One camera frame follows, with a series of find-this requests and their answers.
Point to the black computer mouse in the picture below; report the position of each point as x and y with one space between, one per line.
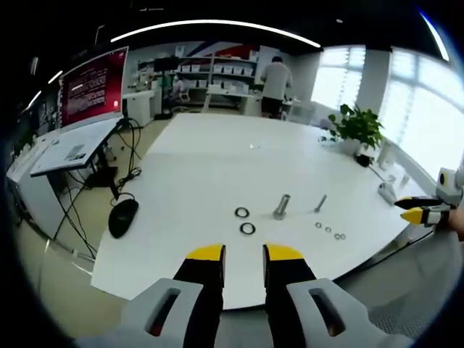
123 218

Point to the small black box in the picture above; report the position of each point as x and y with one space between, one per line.
364 160

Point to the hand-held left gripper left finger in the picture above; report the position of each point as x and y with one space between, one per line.
197 290

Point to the large silver threaded stud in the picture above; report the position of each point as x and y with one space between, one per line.
281 206

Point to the small silver threaded stud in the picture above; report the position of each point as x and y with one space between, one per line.
320 204

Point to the person's right hand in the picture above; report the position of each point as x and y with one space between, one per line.
457 224

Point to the white storage shelf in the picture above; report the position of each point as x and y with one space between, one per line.
217 78

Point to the white counter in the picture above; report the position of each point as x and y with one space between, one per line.
141 105

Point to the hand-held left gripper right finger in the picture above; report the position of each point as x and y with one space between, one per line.
286 286

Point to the white low cabinet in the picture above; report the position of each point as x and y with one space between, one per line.
32 188

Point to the white plant pot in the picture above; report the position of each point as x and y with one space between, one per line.
351 145

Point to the large red screen monitor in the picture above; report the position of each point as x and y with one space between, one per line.
92 88

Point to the white plastic device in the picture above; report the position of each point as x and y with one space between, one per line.
387 191

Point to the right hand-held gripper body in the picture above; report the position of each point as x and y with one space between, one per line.
451 188

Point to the large black washer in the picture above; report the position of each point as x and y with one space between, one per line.
236 212
241 228

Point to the green potted plant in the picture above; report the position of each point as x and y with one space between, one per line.
359 125

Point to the curved ceiling light strip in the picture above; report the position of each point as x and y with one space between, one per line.
217 27

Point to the white tilted desk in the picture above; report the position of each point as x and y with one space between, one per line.
72 148

